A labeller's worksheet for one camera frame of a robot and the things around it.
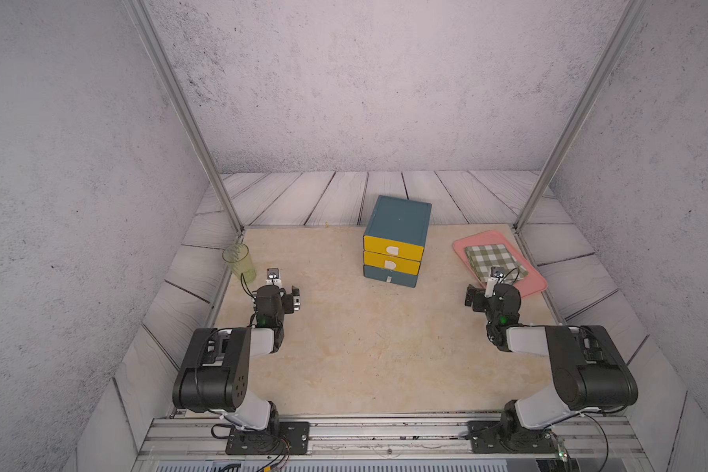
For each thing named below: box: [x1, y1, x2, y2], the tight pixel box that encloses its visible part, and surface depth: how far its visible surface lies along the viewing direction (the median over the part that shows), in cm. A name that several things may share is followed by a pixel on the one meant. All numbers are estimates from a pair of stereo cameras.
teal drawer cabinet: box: [362, 194, 433, 289], surface depth 95 cm
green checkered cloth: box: [464, 243, 530, 283], surface depth 111 cm
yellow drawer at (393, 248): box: [362, 235, 425, 262], surface depth 91 cm
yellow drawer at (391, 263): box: [363, 250, 422, 276], surface depth 95 cm
